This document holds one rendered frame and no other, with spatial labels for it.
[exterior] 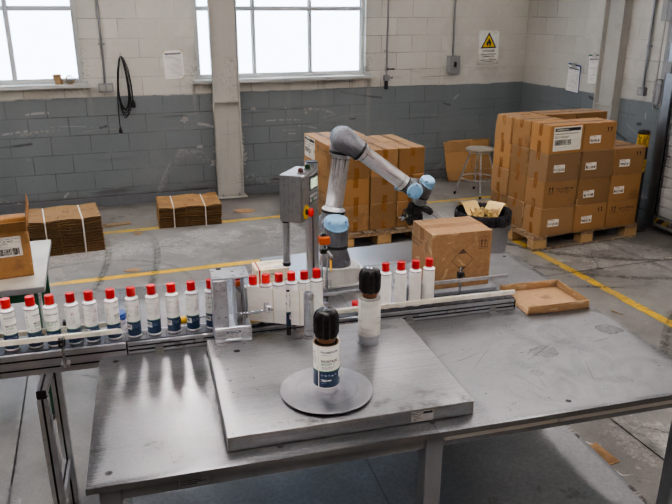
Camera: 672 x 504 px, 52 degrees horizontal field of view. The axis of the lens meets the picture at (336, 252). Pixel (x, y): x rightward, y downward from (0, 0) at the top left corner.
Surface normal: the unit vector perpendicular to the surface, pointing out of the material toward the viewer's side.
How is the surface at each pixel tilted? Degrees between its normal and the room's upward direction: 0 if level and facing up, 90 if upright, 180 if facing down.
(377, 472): 0
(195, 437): 0
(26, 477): 0
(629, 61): 90
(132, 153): 90
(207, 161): 90
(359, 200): 92
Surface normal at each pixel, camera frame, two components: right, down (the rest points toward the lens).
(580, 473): -0.01, -0.94
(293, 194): -0.34, 0.31
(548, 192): 0.33, 0.31
